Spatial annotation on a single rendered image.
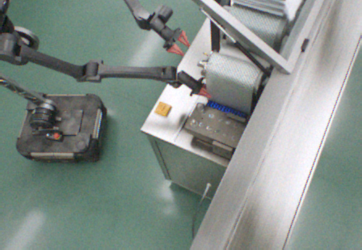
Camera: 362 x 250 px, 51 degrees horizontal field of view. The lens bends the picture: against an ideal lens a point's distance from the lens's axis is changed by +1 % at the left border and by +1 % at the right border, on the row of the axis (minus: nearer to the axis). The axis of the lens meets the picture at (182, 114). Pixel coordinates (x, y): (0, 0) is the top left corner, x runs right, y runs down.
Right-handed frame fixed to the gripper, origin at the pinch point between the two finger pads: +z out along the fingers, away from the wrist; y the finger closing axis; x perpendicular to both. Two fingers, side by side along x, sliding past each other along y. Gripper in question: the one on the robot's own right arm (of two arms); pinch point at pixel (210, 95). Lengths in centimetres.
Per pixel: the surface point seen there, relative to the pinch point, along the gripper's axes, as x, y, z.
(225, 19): 73, 14, -27
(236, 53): 18.0, -17.5, -3.2
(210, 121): -0.1, 11.8, 6.5
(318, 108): 58, 9, 24
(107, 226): -118, 73, 10
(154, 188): -109, 33, 25
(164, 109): -23.9, 10.4, -13.0
